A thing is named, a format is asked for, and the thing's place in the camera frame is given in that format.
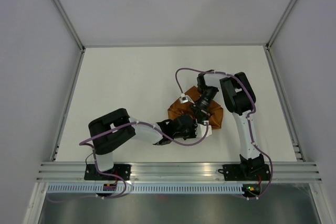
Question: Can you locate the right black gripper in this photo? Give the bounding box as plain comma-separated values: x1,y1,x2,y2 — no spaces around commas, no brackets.
189,86,217,122

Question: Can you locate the orange-brown cloth napkin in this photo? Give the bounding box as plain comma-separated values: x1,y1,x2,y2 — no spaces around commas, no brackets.
167,86,224,129

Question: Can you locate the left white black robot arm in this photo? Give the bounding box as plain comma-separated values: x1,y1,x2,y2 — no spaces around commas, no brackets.
88,108,197,180

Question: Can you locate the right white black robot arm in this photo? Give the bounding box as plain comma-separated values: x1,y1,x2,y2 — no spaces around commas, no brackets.
191,70,272,182

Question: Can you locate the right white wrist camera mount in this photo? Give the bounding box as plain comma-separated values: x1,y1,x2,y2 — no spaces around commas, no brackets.
178,93,194,104

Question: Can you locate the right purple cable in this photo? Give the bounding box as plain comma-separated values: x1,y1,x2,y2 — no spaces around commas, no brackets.
175,67,272,200

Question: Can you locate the purple cable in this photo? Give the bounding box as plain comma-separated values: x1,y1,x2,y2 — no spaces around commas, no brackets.
47,122,211,204
175,67,272,200

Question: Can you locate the white slotted cable duct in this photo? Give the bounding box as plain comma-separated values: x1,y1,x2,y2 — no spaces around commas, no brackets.
47,183,244,195

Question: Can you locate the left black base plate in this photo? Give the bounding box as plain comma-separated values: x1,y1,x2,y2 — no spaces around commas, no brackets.
84,164,131,181

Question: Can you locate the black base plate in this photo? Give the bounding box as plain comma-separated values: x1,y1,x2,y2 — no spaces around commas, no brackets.
84,164,131,181
217,164,271,182

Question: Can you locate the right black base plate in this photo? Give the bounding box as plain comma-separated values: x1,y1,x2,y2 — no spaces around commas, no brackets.
217,164,271,182

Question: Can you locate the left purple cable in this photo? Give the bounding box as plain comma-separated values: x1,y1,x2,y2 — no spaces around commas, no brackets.
47,122,211,204

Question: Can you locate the aluminium mounting rail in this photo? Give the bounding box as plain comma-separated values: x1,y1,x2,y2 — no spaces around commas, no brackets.
35,162,322,184

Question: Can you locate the right aluminium frame post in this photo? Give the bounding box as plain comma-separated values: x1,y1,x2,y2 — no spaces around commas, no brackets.
264,0,298,50

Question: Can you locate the aluminium frame post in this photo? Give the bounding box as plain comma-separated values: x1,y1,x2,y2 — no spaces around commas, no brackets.
264,0,298,50
51,0,85,52

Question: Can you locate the left aluminium frame post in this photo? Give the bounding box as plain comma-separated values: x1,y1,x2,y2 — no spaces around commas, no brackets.
51,0,85,52

